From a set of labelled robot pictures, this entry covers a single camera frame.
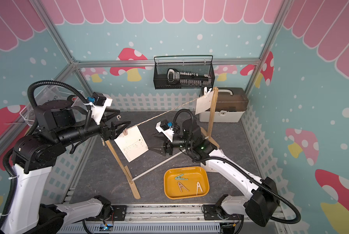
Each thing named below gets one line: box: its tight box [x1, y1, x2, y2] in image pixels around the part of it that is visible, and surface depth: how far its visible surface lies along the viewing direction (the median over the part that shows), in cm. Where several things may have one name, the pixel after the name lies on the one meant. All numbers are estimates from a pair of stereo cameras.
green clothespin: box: [174, 174, 189, 180], surface depth 87 cm
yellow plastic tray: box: [163, 166, 211, 200], surface depth 85 cm
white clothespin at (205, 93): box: [203, 86, 213, 99], surface depth 67 cm
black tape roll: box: [66, 94, 78, 106], surface depth 82 cm
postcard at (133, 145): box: [114, 125, 149, 163], surface depth 59 cm
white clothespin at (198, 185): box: [196, 181, 203, 196], surface depth 83 cm
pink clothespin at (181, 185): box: [177, 181, 190, 193], surface depth 84 cm
